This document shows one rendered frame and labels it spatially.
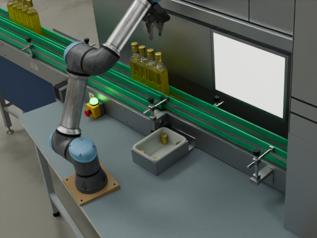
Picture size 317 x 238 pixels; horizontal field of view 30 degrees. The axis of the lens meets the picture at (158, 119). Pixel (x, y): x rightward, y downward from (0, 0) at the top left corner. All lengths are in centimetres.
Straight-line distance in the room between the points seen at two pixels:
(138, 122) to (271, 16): 92
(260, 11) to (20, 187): 219
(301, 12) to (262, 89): 82
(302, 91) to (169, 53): 113
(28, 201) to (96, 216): 138
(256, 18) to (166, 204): 90
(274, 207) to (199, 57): 81
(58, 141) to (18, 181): 146
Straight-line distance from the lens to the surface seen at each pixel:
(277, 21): 253
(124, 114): 311
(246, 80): 275
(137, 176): 281
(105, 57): 251
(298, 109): 213
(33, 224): 380
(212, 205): 263
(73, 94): 265
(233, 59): 275
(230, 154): 278
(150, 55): 296
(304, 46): 199
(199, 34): 284
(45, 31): 381
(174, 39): 298
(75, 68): 260
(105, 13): 342
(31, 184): 409
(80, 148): 263
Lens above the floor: 256
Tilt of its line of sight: 35 degrees down
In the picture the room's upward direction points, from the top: 6 degrees counter-clockwise
